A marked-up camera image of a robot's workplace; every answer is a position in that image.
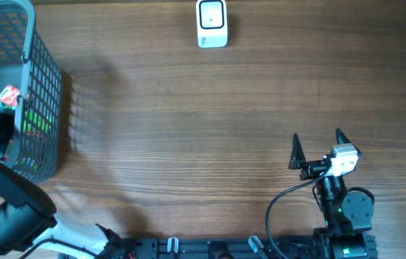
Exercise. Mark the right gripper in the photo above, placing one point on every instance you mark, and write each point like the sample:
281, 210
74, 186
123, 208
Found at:
298, 161

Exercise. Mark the green gummy candy bag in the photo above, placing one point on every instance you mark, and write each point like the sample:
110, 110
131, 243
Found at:
37, 125

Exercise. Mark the red tissue pack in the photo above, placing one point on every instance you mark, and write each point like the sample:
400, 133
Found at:
9, 96

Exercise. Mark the teal wipes pack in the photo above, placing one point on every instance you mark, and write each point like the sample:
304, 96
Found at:
7, 108

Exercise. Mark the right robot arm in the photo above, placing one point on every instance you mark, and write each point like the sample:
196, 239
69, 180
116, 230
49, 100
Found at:
347, 212

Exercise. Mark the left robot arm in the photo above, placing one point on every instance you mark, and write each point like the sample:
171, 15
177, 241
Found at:
29, 221

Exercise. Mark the grey plastic mesh basket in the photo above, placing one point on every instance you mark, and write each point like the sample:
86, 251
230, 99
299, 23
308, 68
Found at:
26, 63

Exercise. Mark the black mounting rail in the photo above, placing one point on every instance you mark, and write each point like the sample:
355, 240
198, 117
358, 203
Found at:
253, 247

